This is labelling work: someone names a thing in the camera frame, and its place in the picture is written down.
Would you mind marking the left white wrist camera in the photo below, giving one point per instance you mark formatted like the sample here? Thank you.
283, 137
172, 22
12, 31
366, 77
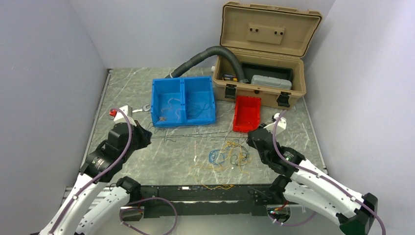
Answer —
121, 114

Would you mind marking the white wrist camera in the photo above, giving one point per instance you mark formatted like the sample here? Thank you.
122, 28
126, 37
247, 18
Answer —
121, 114
276, 127

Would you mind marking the red plastic bin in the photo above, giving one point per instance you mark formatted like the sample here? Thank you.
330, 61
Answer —
247, 114

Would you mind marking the grey plastic case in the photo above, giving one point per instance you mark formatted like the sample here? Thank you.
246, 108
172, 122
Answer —
271, 82

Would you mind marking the blue two-compartment bin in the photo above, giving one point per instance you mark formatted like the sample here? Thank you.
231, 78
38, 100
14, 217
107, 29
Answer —
183, 101

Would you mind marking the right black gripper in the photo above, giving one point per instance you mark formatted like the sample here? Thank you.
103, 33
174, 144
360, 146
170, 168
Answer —
250, 141

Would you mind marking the small colourful box in toolbox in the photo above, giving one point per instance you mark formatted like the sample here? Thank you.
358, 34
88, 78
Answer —
229, 77

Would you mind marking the tan open toolbox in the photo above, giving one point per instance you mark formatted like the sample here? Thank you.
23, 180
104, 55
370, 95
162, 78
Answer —
266, 35

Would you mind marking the silver combination wrench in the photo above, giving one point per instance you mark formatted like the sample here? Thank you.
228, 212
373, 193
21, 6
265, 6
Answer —
144, 108

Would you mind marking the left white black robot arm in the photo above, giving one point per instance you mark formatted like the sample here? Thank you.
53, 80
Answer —
97, 171

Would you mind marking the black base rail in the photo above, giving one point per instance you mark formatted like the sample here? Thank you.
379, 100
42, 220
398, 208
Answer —
192, 200

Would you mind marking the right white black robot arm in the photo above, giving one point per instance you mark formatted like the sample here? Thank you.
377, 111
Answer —
299, 181

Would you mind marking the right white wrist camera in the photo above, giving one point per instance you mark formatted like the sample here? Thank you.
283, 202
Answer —
276, 127

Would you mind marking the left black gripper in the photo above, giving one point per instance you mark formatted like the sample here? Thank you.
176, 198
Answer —
144, 134

